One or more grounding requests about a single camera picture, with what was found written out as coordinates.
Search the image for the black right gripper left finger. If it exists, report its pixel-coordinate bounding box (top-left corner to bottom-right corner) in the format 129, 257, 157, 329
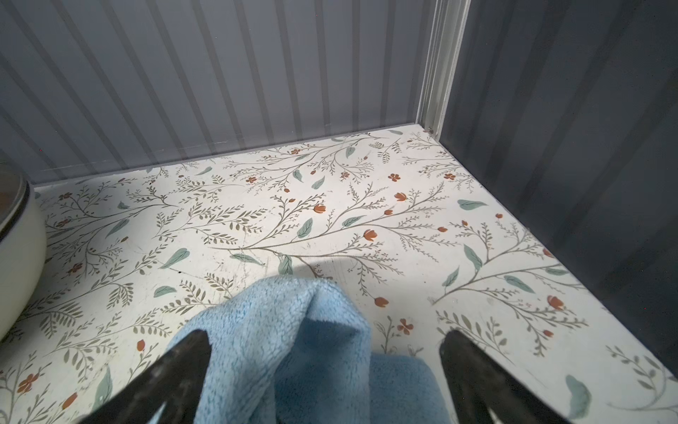
81, 330, 212, 423

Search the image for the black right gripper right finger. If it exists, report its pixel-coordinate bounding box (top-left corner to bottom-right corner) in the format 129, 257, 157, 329
440, 330, 568, 424

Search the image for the light blue microfiber cloth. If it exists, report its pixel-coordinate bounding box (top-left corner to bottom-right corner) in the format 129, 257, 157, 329
172, 277, 450, 423

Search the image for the white wok pan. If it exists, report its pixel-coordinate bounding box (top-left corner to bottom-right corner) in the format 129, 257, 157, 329
1, 164, 47, 337

